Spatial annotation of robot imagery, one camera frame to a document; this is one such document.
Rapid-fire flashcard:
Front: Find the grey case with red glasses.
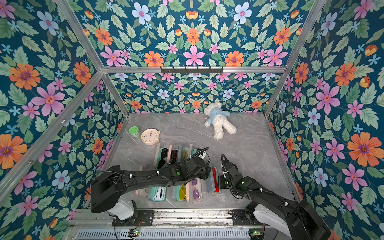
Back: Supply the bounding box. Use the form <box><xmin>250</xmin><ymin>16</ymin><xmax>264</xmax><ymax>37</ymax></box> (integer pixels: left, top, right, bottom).
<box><xmin>206</xmin><ymin>167</ymin><xmax>221</xmax><ymax>195</ymax></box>

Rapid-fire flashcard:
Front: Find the pink case with purple glasses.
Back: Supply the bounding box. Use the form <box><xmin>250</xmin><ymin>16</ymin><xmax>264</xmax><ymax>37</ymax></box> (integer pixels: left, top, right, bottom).
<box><xmin>187</xmin><ymin>179</ymin><xmax>203</xmax><ymax>204</ymax></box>

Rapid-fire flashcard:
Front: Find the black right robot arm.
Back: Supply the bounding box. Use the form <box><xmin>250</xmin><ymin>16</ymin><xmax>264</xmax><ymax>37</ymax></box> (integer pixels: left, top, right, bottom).
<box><xmin>221</xmin><ymin>154</ymin><xmax>331</xmax><ymax>240</ymax></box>

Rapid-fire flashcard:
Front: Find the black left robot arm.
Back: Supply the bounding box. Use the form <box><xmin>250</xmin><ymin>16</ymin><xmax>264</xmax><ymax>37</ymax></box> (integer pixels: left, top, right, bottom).
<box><xmin>91</xmin><ymin>157</ymin><xmax>212</xmax><ymax>214</ymax></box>

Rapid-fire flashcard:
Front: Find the grey case with olive glasses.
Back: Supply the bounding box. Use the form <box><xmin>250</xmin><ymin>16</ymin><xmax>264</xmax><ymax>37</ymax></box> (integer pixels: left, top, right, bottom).
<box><xmin>177</xmin><ymin>144</ymin><xmax>193</xmax><ymax>163</ymax></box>

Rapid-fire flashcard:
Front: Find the cream round alarm clock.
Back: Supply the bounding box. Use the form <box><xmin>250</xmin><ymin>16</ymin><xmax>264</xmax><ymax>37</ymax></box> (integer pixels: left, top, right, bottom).
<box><xmin>141</xmin><ymin>128</ymin><xmax>161</xmax><ymax>146</ymax></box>

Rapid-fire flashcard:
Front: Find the white teddy bear blue shirt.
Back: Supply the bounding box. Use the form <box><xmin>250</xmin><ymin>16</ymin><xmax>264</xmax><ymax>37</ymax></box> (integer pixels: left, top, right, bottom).
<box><xmin>204</xmin><ymin>102</ymin><xmax>237</xmax><ymax>140</ymax></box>

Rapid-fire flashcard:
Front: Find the green lidded round container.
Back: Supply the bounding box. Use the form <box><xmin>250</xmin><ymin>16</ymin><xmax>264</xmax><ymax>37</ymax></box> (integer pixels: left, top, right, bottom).
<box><xmin>129</xmin><ymin>126</ymin><xmax>140</xmax><ymax>138</ymax></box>

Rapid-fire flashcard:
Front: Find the black hook rail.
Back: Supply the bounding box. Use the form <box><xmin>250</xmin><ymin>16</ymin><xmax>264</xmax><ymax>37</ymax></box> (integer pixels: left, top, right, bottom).
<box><xmin>160</xmin><ymin>67</ymin><xmax>224</xmax><ymax>74</ymax></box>

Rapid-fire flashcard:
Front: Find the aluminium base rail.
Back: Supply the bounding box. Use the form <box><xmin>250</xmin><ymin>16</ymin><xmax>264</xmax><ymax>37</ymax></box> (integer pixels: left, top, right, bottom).
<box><xmin>70</xmin><ymin>208</ymin><xmax>263</xmax><ymax>229</ymax></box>

